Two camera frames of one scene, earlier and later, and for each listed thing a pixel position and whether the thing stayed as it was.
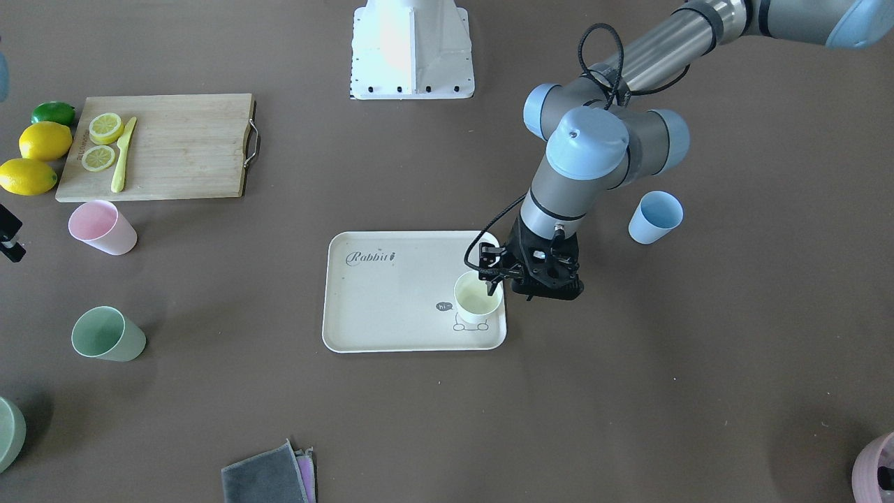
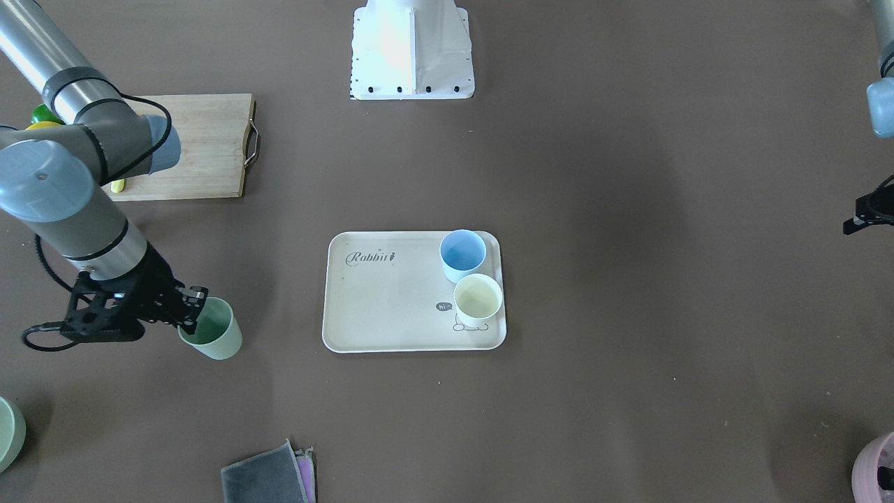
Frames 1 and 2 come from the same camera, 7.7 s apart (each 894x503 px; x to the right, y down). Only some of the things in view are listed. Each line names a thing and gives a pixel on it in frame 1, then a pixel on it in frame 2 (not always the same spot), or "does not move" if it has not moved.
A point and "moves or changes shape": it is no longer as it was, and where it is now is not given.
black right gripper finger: (10, 226) to (188, 320)
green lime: (54, 111) does not move
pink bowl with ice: (873, 476) does not move
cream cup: (473, 304) does not move
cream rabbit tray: (393, 292) does not move
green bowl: (12, 434) does not move
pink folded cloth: (306, 459) does not move
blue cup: (657, 214) to (462, 251)
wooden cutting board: (183, 147) does not move
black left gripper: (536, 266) to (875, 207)
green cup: (106, 332) moves or changes shape
